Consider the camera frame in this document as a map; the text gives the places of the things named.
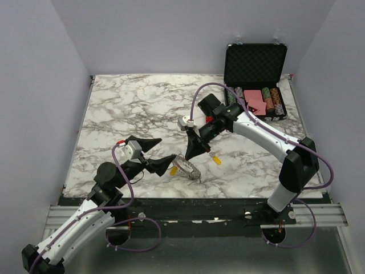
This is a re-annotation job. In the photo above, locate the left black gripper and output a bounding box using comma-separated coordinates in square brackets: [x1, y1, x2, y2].
[115, 136, 176, 189]

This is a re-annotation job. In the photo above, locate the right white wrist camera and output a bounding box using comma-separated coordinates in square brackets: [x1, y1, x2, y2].
[177, 116, 198, 131]

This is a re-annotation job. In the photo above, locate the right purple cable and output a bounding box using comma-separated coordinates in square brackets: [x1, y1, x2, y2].
[189, 82, 335, 248]

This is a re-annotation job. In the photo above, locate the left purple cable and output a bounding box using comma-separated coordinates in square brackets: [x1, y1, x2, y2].
[29, 140, 162, 274]

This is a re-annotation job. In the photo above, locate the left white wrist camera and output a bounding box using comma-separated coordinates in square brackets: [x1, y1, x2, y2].
[122, 140, 142, 162]

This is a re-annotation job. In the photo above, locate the black poker chip case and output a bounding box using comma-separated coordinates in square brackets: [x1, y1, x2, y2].
[224, 43, 287, 121]

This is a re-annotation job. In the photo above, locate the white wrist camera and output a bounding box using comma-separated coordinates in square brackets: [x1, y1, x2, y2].
[122, 140, 142, 162]
[177, 116, 198, 131]

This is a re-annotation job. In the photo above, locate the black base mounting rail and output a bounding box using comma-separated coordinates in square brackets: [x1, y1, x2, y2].
[106, 198, 296, 244]

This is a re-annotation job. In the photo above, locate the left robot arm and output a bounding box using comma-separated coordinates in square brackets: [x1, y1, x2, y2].
[21, 135, 176, 273]

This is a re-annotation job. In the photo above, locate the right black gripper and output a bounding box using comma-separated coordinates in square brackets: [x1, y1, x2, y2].
[184, 118, 222, 160]

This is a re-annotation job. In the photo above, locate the purple cable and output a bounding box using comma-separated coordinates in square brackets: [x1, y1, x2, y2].
[29, 140, 162, 274]
[189, 82, 335, 248]

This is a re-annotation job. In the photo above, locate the pink playing cards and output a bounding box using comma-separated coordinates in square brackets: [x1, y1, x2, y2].
[244, 90, 266, 116]

